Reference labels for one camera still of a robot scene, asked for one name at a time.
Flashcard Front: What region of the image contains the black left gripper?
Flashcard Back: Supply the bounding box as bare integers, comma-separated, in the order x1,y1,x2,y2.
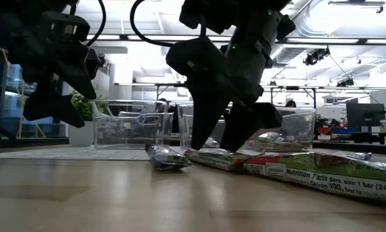
0,12,100,128

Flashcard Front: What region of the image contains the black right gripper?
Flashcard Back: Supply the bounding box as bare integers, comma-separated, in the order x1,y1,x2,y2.
188,69,284,153

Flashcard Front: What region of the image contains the blue-wrapped granola bar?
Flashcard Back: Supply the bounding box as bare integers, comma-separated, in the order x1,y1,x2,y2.
339,151,373,161
145,143,193,171

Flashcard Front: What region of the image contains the green plant in white pot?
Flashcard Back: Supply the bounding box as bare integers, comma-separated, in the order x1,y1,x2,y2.
68,88,108,148

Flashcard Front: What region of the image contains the black ceiling spotlight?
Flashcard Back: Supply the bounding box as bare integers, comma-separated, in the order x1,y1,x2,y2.
303,46,331,67
336,77,354,87

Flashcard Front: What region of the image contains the long ceiling light strip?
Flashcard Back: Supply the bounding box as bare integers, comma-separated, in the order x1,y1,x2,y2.
86,34,386,45

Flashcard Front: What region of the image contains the black background desk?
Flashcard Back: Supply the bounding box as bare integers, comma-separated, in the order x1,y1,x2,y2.
311,128,386,153

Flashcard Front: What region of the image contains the black computer monitor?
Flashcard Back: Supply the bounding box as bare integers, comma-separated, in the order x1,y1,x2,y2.
345,102,386,128

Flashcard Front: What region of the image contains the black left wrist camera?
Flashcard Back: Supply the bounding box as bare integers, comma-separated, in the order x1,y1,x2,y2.
39,11,91,43

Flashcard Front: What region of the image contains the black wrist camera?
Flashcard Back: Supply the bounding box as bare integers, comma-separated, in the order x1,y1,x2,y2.
39,11,91,43
166,35,228,85

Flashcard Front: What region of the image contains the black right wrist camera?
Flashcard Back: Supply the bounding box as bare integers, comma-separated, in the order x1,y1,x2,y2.
166,35,228,85

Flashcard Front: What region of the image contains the black metal background frame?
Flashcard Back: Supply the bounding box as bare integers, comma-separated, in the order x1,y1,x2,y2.
155,82,193,104
269,85,318,109

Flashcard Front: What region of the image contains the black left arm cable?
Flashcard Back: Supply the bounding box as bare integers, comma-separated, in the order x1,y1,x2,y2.
82,0,107,48

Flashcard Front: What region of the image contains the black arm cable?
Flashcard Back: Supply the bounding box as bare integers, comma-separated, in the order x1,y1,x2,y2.
82,0,107,48
130,0,208,48

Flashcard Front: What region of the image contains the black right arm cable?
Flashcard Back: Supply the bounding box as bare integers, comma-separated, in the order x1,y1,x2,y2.
130,0,208,48

